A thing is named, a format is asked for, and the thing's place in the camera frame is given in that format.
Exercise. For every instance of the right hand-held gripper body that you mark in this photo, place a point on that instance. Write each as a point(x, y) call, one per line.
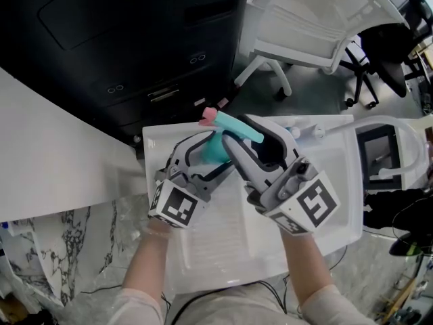
point(297, 198)

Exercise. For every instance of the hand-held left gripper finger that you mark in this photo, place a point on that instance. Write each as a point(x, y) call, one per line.
point(216, 174)
point(194, 138)

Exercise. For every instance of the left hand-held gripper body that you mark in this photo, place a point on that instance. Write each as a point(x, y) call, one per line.
point(176, 205)

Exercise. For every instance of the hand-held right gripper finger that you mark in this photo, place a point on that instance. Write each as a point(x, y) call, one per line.
point(245, 162)
point(291, 144)

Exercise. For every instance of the teal spray bottle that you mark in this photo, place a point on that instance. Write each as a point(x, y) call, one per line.
point(214, 150)

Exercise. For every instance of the teal spray head pink nozzle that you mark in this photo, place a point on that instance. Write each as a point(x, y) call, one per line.
point(233, 124)

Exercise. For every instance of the person's left forearm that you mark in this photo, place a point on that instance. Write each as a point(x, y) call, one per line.
point(149, 256)

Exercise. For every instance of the person's right forearm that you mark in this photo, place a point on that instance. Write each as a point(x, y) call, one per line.
point(304, 266)

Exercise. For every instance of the white plastic sink basin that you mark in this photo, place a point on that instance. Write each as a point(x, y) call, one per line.
point(223, 242)

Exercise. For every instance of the black framed bin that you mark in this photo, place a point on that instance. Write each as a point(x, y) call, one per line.
point(363, 161)

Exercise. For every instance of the white curved faucet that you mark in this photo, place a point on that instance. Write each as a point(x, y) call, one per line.
point(372, 120)

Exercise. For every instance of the black bag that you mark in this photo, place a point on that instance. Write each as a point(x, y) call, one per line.
point(389, 208)

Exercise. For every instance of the white office chair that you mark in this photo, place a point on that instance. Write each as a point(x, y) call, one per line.
point(297, 36)

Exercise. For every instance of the person's white clothing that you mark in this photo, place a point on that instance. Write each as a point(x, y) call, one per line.
point(230, 308)

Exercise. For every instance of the black shoe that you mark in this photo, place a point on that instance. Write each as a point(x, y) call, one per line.
point(404, 247)

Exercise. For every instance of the black cabinet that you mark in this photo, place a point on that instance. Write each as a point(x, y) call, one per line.
point(118, 39)

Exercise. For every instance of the black office chair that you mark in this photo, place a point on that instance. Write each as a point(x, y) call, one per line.
point(382, 49)

